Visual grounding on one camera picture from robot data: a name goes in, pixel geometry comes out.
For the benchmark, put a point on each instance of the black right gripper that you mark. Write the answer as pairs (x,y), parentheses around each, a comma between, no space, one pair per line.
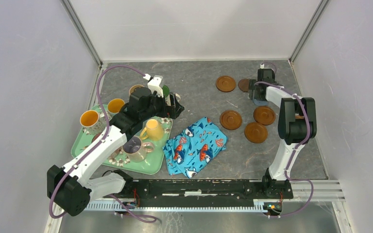
(251,88)

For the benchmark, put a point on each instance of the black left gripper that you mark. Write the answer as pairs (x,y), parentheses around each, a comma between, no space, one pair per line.
(166,109)

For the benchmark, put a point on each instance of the dark brown round coaster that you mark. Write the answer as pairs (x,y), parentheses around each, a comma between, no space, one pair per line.
(243,85)

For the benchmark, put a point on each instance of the blue round coaster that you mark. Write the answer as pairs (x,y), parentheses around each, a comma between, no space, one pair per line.
(260,102)

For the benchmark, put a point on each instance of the brown wooden coaster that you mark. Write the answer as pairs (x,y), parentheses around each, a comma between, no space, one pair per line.
(256,132)
(230,120)
(225,84)
(264,115)

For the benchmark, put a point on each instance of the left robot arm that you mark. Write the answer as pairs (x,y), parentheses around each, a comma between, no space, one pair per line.
(71,186)

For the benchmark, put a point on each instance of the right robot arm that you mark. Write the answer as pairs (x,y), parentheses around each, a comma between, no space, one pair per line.
(296,126)

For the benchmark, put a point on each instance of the small cup orange inside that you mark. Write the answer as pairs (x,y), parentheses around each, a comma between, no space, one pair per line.
(114,106)

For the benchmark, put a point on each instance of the floral cup orange inside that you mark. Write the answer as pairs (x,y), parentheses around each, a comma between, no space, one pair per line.
(91,122)

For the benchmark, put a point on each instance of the green inside floral mug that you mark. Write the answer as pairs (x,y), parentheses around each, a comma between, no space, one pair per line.
(166,92)

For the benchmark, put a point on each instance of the yellow mug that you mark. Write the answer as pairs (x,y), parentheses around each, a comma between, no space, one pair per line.
(153,130)

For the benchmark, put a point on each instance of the blue shark print cloth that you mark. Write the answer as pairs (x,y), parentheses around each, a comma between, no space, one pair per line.
(194,148)

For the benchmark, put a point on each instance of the beige mug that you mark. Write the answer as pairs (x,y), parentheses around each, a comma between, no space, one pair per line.
(134,88)

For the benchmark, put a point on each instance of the green floral tray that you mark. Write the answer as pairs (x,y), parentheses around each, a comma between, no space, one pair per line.
(121,160)

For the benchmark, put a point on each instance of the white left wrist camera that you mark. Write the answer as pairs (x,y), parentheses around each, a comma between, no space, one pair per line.
(155,84)

